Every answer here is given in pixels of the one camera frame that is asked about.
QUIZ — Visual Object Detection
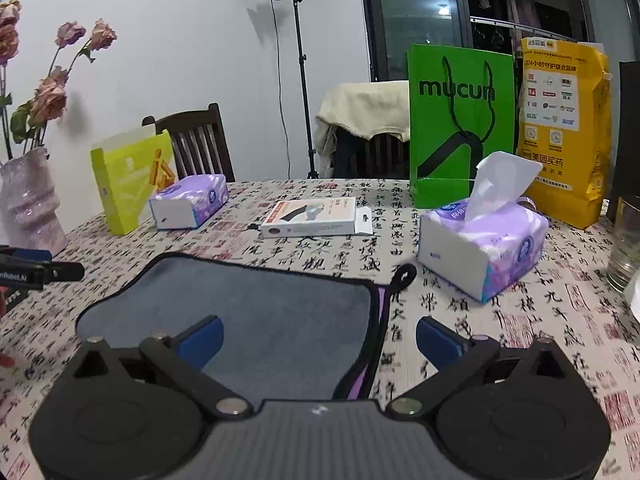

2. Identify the dried pink roses bouquet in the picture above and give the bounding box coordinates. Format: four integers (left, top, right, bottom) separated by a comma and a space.
1, 0, 117, 160

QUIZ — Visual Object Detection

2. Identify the chair draped with cream cloth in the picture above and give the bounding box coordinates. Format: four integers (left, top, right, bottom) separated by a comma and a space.
314, 80, 410, 180

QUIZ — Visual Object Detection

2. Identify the white flat product box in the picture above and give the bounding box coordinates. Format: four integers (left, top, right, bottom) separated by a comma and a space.
259, 197, 373, 238

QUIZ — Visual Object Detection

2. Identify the person's left hand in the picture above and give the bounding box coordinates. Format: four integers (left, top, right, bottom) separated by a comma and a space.
0, 286, 16, 370

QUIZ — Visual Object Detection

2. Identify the green mucun paper bag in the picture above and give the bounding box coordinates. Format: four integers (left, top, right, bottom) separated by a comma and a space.
407, 44, 516, 209

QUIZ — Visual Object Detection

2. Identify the black framed sliding window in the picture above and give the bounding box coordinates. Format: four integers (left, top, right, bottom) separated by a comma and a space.
356, 0, 640, 181

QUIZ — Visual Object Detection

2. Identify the clear drinking glass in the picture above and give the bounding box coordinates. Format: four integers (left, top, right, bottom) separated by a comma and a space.
608, 195, 640, 292

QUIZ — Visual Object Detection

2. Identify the purple and grey microfibre towel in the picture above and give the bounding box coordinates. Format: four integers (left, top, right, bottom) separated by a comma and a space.
76, 252, 416, 405

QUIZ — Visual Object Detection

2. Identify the yellow-green snack box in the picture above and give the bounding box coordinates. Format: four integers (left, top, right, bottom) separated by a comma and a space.
90, 125, 178, 235

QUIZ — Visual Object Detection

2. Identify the calligraphy print tablecloth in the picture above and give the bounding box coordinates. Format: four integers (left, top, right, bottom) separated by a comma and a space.
1, 180, 639, 479

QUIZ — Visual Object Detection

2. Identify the pink textured ceramic vase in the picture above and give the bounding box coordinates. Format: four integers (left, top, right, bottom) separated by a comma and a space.
1, 148, 67, 256

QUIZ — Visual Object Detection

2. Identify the yellow printed paper bag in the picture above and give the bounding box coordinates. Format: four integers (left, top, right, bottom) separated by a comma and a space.
516, 37, 612, 229

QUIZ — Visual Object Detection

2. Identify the dark wooden chair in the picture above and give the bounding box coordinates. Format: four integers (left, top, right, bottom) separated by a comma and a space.
142, 103, 235, 182

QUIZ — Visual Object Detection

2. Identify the closed purple tissue pack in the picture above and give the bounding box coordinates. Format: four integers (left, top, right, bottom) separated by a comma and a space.
150, 174, 229, 230

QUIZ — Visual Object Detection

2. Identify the open purple tissue pack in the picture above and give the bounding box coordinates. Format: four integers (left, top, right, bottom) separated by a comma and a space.
416, 152, 549, 304

